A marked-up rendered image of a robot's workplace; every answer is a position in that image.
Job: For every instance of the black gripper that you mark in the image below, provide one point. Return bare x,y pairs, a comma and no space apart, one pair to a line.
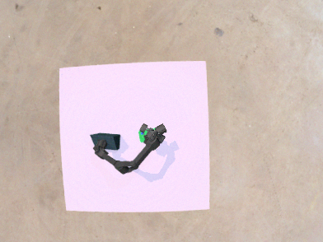
144,127

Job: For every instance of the green circuit board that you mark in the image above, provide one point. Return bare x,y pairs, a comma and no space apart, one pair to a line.
141,135

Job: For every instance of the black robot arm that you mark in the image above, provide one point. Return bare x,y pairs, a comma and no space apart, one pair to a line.
152,142

